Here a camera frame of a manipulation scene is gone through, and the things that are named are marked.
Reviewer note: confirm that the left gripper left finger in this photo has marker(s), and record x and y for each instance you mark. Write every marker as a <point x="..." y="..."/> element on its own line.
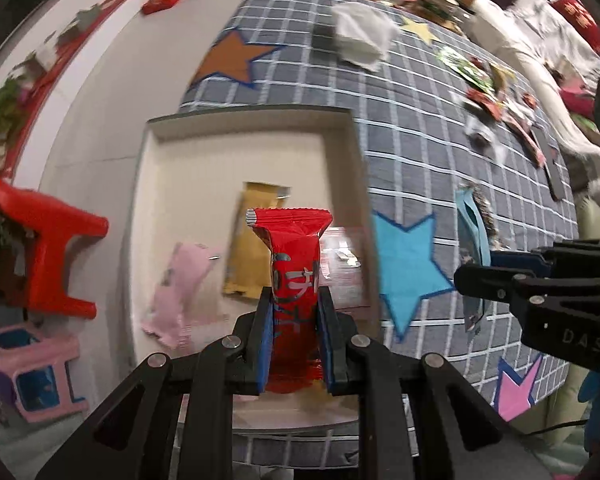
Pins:
<point x="255" y="329"/>

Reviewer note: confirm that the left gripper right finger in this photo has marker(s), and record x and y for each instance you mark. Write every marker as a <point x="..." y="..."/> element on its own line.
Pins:
<point x="335" y="330"/>

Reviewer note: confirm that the gold snack bar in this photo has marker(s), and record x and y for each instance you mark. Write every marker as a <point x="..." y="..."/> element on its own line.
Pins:
<point x="248" y="264"/>

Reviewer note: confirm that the pink wafer packet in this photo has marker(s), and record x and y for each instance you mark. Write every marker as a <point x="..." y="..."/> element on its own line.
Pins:
<point x="180" y="294"/>

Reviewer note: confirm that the pink white snack packet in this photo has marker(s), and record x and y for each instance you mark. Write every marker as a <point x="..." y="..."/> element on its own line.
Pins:
<point x="342" y="269"/>

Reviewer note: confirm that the long red snack bar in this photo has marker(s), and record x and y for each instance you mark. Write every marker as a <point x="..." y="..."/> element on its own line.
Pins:
<point x="293" y="237"/>

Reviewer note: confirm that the light blue snack packet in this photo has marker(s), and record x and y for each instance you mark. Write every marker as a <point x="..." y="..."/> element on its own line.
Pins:
<point x="474" y="247"/>

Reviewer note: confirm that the white tray box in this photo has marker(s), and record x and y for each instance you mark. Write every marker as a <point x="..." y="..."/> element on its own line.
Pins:
<point x="197" y="175"/>

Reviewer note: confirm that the clear wrapped chocolate stick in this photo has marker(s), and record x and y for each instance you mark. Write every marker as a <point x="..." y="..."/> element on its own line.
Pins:
<point x="486" y="214"/>

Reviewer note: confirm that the pink long snack packet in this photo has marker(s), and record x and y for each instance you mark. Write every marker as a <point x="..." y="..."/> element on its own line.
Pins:
<point x="524" y="137"/>

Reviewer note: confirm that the grey checkered mat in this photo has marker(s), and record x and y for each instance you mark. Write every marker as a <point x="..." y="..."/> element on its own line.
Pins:
<point x="412" y="133"/>

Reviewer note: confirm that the clear wrapped dark candy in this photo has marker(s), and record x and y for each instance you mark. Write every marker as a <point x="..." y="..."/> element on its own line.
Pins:
<point x="484" y="140"/>

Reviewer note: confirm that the red small snack packet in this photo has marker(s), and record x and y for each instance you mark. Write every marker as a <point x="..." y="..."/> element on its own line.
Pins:
<point x="486" y="102"/>

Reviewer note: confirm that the pink plastic stool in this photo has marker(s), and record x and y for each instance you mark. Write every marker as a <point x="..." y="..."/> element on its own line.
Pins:
<point x="34" y="373"/>

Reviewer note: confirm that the red plastic stool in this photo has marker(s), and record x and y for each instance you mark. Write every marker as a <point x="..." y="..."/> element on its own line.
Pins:
<point x="53" y="224"/>

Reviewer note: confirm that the green snack bag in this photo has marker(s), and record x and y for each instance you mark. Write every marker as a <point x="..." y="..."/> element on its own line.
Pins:
<point x="463" y="67"/>

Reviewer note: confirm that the white crumpled tissue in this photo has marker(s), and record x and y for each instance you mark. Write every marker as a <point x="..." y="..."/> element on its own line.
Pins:
<point x="363" y="35"/>

